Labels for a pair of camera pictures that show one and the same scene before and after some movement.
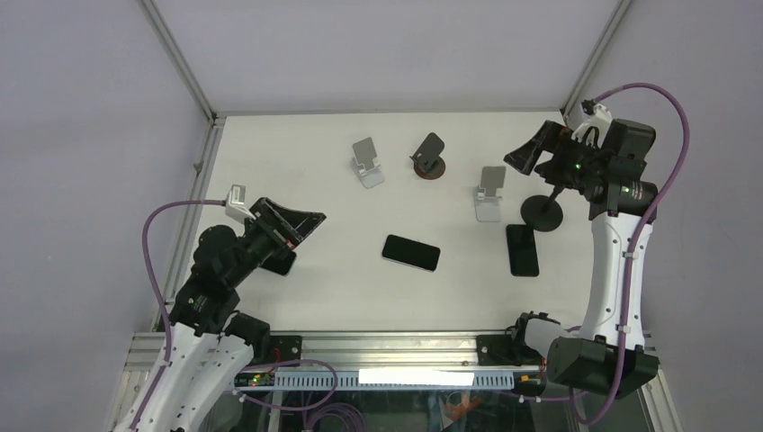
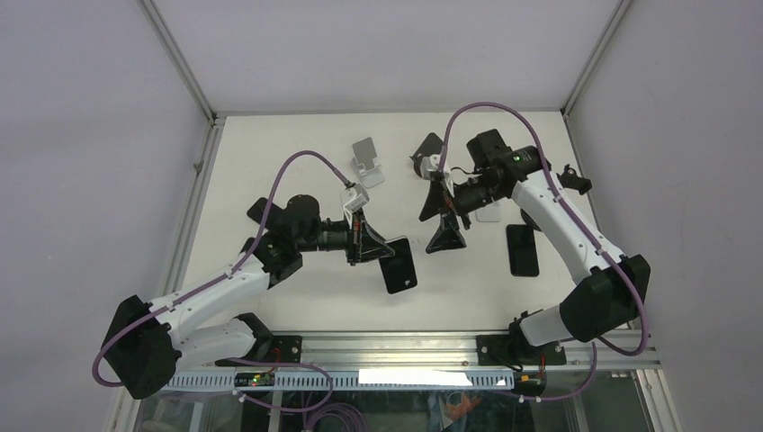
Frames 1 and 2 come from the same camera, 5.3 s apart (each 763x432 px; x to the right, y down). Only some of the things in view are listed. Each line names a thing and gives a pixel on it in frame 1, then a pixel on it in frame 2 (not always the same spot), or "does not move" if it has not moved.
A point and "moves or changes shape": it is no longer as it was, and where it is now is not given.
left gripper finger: x=291 y=226 to x=372 y=247
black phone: x=410 y=253 moves or changes shape
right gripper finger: x=525 y=158 to x=447 y=236
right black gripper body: x=572 y=161 to x=468 y=197
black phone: x=522 y=250 does not move
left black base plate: x=283 y=348 does not move
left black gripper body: x=258 y=242 to x=353 y=247
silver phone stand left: x=370 y=174 does not move
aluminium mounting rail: x=348 y=351 does not move
